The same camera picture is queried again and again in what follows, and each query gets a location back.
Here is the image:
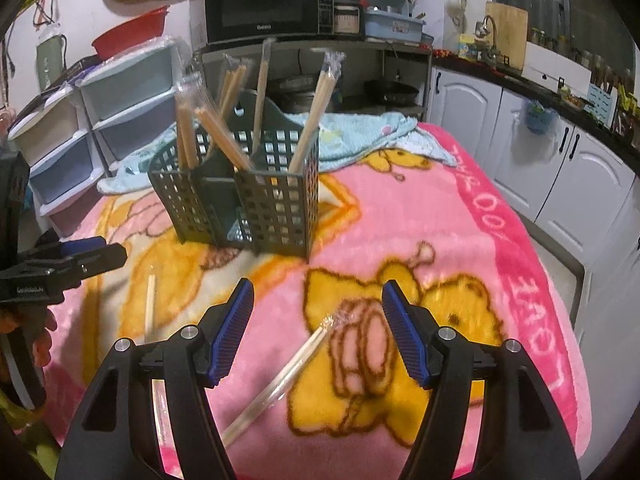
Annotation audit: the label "yellow green cloth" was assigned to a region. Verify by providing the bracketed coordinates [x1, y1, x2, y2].
[0, 390, 57, 480]

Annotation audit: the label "black wok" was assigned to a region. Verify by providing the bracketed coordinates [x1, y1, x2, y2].
[363, 78, 421, 107]

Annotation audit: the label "wooden cutting board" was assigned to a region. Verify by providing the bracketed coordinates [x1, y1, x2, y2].
[484, 1, 530, 72]

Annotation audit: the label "white box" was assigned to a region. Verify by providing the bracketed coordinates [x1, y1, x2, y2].
[524, 41, 594, 94]

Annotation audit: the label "metal pot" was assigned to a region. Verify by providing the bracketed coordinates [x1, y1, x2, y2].
[271, 75, 322, 113]

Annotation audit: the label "person's left hand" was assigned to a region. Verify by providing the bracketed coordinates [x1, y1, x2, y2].
[0, 305, 59, 371]

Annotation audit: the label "row of spice jars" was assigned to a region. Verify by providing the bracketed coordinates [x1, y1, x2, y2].
[529, 25, 640, 137]

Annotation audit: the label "red plastic basin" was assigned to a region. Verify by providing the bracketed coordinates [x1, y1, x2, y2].
[91, 6, 172, 61]

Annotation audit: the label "light blue towel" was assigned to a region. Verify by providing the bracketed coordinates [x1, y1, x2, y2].
[96, 110, 453, 197]

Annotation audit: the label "black microwave oven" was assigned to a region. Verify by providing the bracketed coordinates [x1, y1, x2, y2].
[203, 0, 335, 46]

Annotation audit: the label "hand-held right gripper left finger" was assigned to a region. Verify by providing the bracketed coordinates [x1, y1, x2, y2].
[54, 277, 256, 480]

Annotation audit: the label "tall plastic drawer unit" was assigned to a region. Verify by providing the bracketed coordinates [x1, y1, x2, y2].
[77, 39, 194, 173]

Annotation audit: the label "pink printed blanket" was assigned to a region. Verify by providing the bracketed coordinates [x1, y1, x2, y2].
[40, 122, 593, 480]

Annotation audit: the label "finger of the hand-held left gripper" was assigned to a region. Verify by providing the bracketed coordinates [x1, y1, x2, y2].
[0, 241, 129, 307]
[21, 236, 109, 264]

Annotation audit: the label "green hanging bag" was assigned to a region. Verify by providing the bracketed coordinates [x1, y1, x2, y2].
[35, 34, 69, 92]

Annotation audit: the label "window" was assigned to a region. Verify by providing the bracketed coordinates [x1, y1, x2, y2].
[491, 0, 640, 63]

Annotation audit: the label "green plastic utensil basket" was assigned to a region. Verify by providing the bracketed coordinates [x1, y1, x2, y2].
[148, 87, 321, 259]

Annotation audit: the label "metal faucet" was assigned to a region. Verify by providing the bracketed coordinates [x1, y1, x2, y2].
[474, 15, 502, 57]

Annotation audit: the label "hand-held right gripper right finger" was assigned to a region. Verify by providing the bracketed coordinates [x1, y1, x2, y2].
[381, 280, 582, 480]

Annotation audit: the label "blue hanging basket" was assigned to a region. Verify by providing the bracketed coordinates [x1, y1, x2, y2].
[519, 97, 561, 137]

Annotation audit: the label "light blue slatted rack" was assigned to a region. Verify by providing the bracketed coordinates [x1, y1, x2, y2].
[586, 82, 619, 129]

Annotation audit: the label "white kitchen cabinets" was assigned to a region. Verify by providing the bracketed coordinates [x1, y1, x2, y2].
[429, 64, 640, 263]

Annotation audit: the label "blue dish rack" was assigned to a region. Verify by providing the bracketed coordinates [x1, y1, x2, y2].
[361, 2, 429, 44]

